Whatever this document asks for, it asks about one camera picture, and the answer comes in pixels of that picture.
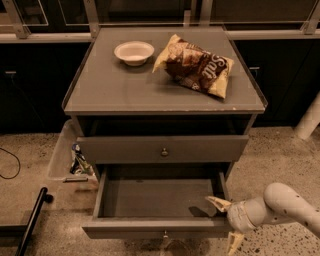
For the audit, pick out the grey drawer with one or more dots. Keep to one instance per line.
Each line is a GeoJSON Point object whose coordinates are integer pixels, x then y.
{"type": "Point", "coordinates": [154, 201]}
{"type": "Point", "coordinates": [162, 149]}

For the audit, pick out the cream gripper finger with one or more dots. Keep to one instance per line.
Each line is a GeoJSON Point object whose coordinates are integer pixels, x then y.
{"type": "Point", "coordinates": [221, 204]}
{"type": "Point", "coordinates": [234, 240]}

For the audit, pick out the grey top drawer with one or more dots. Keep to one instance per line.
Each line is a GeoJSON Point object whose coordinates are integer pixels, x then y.
{"type": "Point", "coordinates": [162, 149]}

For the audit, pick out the black metal leg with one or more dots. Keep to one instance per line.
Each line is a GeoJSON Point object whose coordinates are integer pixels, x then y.
{"type": "Point", "coordinates": [43, 197]}

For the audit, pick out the white paper bowl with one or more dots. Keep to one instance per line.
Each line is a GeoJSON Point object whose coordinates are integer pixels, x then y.
{"type": "Point", "coordinates": [134, 53]}

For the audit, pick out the white pillar post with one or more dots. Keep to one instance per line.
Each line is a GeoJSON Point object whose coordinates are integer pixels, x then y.
{"type": "Point", "coordinates": [310, 120]}

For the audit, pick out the brown yellow chip bag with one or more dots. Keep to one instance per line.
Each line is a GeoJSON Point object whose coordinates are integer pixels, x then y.
{"type": "Point", "coordinates": [195, 68]}

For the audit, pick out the metal railing frame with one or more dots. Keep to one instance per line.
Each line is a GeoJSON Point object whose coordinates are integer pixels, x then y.
{"type": "Point", "coordinates": [82, 20]}

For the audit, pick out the grey drawer cabinet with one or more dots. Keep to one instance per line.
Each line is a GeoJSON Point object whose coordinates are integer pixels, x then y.
{"type": "Point", "coordinates": [111, 98]}

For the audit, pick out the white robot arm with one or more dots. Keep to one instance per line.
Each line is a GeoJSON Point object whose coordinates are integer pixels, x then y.
{"type": "Point", "coordinates": [279, 204]}

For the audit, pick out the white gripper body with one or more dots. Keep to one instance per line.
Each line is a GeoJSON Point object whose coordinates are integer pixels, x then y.
{"type": "Point", "coordinates": [238, 216]}

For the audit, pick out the crumpled packaging in bin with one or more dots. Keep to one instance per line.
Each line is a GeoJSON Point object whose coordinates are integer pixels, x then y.
{"type": "Point", "coordinates": [80, 165]}

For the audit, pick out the clear plastic bin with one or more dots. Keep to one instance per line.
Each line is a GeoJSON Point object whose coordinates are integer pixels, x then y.
{"type": "Point", "coordinates": [62, 157]}

